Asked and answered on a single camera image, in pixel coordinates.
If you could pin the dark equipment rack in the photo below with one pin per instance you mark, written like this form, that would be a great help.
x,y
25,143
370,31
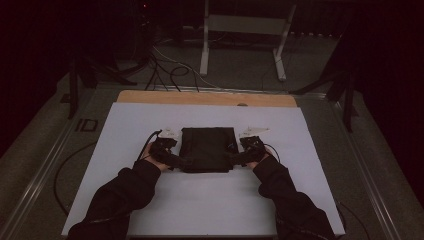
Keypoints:
x,y
133,30

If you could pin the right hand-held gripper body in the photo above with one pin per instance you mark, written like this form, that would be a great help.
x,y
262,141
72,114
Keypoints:
x,y
253,148

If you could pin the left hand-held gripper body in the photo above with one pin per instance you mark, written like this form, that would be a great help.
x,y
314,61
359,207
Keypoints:
x,y
165,146

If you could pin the person's right hand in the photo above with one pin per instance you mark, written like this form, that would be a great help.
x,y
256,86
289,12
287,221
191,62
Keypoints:
x,y
258,164

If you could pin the black tripod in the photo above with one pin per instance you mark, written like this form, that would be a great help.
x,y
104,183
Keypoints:
x,y
73,86
348,100

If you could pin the person's left hand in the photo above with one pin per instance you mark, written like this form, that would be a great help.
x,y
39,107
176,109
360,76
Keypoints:
x,y
156,163

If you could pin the metal rail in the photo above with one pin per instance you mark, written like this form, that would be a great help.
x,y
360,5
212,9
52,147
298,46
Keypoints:
x,y
366,173
36,180
233,90

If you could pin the black shorts with blue print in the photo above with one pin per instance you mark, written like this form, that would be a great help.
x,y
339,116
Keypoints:
x,y
208,150

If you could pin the white metal stand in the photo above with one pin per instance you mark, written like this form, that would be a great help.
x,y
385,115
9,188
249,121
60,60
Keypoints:
x,y
246,24

